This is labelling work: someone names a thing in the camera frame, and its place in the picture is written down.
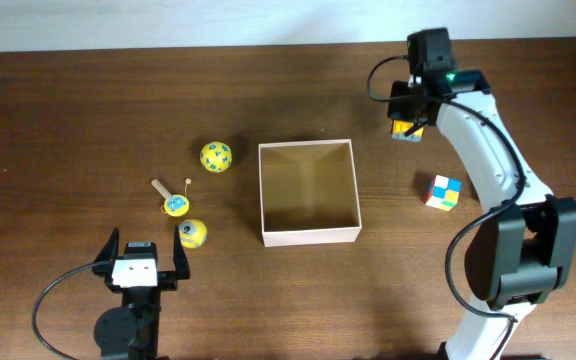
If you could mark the yellow one-eyed ball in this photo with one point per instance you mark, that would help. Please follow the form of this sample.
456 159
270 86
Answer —
193 233

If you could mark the pink cardboard box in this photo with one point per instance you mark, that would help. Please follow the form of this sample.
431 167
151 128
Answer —
308 193

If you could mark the multicolour puzzle cube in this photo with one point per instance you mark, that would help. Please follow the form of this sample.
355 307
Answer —
443 193

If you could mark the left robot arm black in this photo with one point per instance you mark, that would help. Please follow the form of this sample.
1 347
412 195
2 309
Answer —
131 330

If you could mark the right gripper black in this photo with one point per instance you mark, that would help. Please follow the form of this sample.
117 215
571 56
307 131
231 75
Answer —
400 107

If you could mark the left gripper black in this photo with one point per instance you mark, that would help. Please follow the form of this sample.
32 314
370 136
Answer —
169 278

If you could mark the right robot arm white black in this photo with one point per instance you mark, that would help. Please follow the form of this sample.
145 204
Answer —
524 242

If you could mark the yellow wooden rattle drum toy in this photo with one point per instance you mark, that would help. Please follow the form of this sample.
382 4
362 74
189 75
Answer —
175 205

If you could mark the yellow ball with blue letters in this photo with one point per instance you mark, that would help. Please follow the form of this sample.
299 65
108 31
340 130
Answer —
216 157

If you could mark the yellow grey toy truck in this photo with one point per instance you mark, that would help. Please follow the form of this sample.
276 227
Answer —
406 131

